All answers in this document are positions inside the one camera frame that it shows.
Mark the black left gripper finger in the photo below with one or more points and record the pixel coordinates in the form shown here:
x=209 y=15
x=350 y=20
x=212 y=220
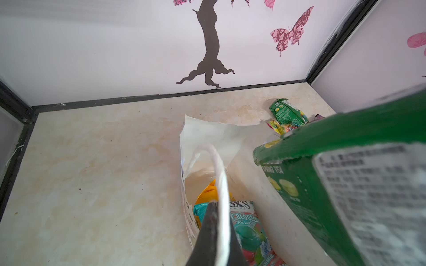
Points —
x=204 y=252

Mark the teal fruit candy bag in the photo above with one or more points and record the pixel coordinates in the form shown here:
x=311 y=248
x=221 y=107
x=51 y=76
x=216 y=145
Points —
x=250 y=234

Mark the yellow gummy snack bag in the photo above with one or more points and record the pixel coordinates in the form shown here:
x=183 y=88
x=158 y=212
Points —
x=209 y=194

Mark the green lemon candy bag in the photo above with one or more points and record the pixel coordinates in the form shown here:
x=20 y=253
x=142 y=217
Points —
x=357 y=180

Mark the yellow pink candy packet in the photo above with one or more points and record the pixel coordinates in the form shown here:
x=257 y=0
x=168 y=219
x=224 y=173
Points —
x=279 y=128

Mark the green small snack packet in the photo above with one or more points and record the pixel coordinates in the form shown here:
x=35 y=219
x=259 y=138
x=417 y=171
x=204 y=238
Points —
x=287 y=114

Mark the purple candy packet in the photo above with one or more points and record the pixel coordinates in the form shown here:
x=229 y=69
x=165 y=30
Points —
x=315 y=118

